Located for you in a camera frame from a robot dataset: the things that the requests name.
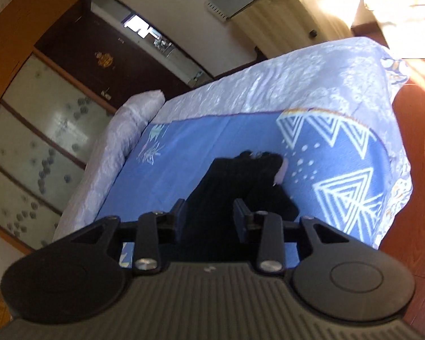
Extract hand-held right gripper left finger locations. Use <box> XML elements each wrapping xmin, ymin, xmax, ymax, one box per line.
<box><xmin>71</xmin><ymin>199</ymin><xmax>186</xmax><ymax>274</ymax></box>

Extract light wooden cabinet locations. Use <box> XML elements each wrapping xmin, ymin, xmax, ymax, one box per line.
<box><xmin>230</xmin><ymin>0</ymin><xmax>355</xmax><ymax>61</ymax></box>

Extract blue printed blanket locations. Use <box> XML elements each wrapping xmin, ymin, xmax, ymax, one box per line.
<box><xmin>95</xmin><ymin>109</ymin><xmax>394</xmax><ymax>268</ymax></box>

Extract pale quilted comforter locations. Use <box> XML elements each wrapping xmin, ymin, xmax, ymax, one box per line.
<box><xmin>52</xmin><ymin>37</ymin><xmax>413</xmax><ymax>250</ymax></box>

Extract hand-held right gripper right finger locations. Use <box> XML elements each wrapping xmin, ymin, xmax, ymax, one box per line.
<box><xmin>233</xmin><ymin>198</ymin><xmax>352</xmax><ymax>273</ymax></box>

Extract wooden wardrobe with frosted panels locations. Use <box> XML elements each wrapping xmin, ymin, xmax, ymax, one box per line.
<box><xmin>0</xmin><ymin>0</ymin><xmax>118</xmax><ymax>253</ymax></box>

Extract black pants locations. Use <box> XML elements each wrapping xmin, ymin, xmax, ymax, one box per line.
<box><xmin>170</xmin><ymin>150</ymin><xmax>300</xmax><ymax>266</ymax></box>

